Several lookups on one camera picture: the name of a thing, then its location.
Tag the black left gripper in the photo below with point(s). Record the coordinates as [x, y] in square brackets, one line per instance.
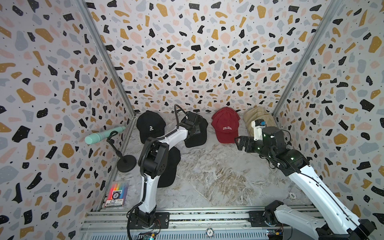
[199, 128]

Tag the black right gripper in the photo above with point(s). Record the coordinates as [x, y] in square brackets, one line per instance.
[245, 143]

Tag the red cap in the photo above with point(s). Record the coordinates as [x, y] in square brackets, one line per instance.
[226, 124]

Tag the beige cap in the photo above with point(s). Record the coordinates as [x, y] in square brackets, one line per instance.
[255, 114]

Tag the black cap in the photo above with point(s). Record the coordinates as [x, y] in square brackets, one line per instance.
[150, 125]
[169, 175]
[199, 136]

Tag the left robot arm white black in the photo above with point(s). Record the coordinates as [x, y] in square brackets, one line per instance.
[153, 162]

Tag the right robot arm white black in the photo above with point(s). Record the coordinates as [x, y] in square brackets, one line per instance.
[337, 223]

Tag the mint green microphone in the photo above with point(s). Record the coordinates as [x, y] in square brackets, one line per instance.
[98, 137]

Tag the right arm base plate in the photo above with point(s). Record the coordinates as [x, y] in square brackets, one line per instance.
[260, 219]

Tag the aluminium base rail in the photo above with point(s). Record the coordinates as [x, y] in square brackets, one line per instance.
[210, 223]

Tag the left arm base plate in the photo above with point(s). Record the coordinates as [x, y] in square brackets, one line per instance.
[161, 220]

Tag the colourful box by left wall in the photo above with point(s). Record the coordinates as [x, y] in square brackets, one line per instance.
[116, 195]

